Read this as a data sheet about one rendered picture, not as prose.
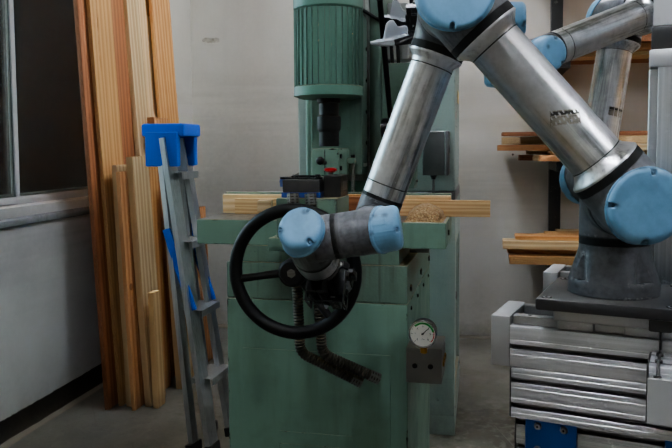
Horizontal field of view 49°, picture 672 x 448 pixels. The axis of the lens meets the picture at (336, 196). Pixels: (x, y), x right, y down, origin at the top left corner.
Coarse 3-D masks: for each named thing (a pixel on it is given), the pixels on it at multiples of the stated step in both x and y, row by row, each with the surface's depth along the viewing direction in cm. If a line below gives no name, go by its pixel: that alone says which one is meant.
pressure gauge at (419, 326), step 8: (416, 320) 163; (424, 320) 161; (416, 328) 162; (424, 328) 161; (432, 328) 161; (416, 336) 162; (424, 336) 161; (432, 336) 161; (416, 344) 162; (424, 344) 161; (432, 344) 161; (424, 352) 163
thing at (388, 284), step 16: (416, 256) 186; (256, 272) 175; (368, 272) 169; (384, 272) 169; (400, 272) 168; (416, 272) 186; (256, 288) 175; (272, 288) 175; (288, 288) 174; (368, 288) 170; (384, 288) 169; (400, 288) 168
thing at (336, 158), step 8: (312, 152) 182; (320, 152) 182; (328, 152) 181; (336, 152) 181; (344, 152) 188; (312, 160) 182; (328, 160) 181; (336, 160) 181; (344, 160) 188; (312, 168) 182; (320, 168) 182; (336, 168) 181; (344, 168) 188
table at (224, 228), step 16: (208, 224) 177; (224, 224) 176; (240, 224) 175; (272, 224) 174; (416, 224) 166; (432, 224) 166; (448, 224) 174; (208, 240) 177; (224, 240) 176; (256, 240) 175; (272, 240) 164; (416, 240) 166; (432, 240) 166; (448, 240) 174
